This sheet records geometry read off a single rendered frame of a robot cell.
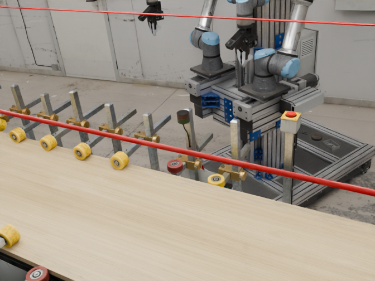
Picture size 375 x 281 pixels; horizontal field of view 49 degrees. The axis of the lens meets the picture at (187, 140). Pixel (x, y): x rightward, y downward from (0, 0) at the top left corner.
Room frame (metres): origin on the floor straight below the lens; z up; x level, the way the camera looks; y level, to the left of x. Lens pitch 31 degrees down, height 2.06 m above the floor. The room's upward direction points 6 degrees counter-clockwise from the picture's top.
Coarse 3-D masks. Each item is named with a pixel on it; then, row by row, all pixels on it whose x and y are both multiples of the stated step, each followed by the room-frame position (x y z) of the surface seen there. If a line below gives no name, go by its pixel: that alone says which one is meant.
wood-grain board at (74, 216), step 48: (0, 144) 2.12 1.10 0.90; (0, 192) 1.64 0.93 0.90; (48, 192) 1.60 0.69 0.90; (96, 192) 1.56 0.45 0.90; (144, 192) 1.52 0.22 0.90; (192, 192) 1.49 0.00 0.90; (240, 192) 1.45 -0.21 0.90; (48, 240) 1.27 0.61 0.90; (96, 240) 1.24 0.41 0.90; (144, 240) 1.21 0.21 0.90; (192, 240) 1.18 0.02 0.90; (240, 240) 1.16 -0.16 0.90; (288, 240) 1.13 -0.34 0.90; (336, 240) 1.11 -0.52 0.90
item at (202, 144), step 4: (208, 132) 2.09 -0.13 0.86; (208, 136) 2.05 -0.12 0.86; (212, 136) 2.07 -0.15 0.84; (200, 140) 2.00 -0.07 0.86; (204, 140) 2.00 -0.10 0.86; (208, 140) 2.02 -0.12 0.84; (200, 144) 1.96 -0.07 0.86; (204, 144) 1.98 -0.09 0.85; (200, 148) 1.94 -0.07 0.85; (184, 164) 1.78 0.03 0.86; (184, 168) 1.78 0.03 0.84; (180, 172) 1.74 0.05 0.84
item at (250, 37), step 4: (252, 24) 1.94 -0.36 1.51; (244, 28) 1.91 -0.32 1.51; (248, 28) 1.94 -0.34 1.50; (252, 28) 1.94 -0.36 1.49; (248, 32) 1.94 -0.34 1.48; (252, 32) 1.94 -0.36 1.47; (248, 36) 1.93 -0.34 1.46; (252, 36) 1.94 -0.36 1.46; (256, 36) 1.93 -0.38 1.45; (244, 40) 1.90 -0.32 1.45; (248, 40) 1.91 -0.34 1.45; (252, 40) 1.92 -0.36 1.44; (240, 44) 1.92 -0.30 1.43; (244, 44) 1.90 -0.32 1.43; (248, 44) 1.91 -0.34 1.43; (252, 44) 1.94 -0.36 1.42; (256, 44) 1.94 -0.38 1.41; (240, 48) 1.93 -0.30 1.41; (244, 48) 1.90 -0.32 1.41
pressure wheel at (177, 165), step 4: (172, 160) 1.76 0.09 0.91; (176, 160) 1.76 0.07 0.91; (168, 164) 1.72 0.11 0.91; (172, 164) 1.73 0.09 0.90; (176, 164) 1.72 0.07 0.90; (180, 164) 1.71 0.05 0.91; (168, 168) 1.71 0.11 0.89; (172, 168) 1.69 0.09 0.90; (176, 168) 1.69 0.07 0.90; (180, 168) 1.70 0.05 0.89; (172, 172) 1.69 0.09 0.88; (176, 172) 1.69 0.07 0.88
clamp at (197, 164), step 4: (184, 156) 1.84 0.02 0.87; (180, 160) 1.81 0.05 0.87; (184, 160) 1.80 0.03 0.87; (196, 160) 1.79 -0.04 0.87; (188, 164) 1.79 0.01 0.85; (192, 164) 1.78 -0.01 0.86; (196, 164) 1.77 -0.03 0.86; (200, 164) 1.78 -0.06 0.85; (188, 168) 1.79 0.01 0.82; (192, 168) 1.78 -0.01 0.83; (196, 168) 1.77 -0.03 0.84
